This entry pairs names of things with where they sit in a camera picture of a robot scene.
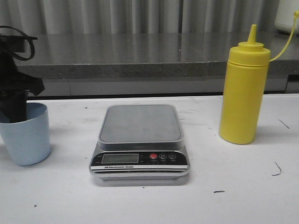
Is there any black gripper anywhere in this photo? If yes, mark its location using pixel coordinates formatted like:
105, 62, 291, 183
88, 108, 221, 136
0, 35, 44, 123

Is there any light blue plastic cup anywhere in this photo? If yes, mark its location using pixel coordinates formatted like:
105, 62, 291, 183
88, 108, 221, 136
0, 102, 50, 166

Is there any yellow squeeze bottle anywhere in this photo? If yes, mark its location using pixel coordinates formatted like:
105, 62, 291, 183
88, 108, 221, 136
219, 11, 299, 144

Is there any silver electronic kitchen scale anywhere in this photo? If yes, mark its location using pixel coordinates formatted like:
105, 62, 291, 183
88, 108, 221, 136
89, 104, 190, 180

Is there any grey stone counter ledge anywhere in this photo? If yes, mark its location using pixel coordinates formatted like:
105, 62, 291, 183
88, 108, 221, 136
14, 32, 299, 81

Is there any white container in background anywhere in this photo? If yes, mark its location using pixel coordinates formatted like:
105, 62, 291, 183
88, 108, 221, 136
274, 0, 299, 34

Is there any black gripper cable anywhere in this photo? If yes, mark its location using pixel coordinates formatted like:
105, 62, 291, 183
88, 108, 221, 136
0, 26, 36, 61

